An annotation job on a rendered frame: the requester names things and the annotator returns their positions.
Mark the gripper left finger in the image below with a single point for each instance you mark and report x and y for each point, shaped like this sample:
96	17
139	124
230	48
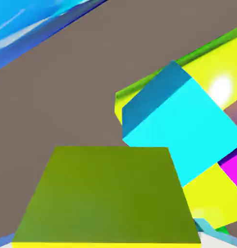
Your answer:
2	242

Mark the large blue box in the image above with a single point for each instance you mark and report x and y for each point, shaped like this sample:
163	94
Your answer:
23	25

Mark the small yellow cube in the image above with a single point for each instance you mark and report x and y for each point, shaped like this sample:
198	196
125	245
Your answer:
106	195

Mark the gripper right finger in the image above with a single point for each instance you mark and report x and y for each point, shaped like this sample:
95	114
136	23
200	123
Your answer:
219	241

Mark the small cyan cube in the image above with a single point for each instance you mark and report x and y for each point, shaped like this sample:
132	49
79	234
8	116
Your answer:
180	124

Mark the large yellow box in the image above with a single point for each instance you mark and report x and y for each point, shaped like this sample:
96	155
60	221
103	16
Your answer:
211	201

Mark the small magenta cube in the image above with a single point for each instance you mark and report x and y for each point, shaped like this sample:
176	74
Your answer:
233	171

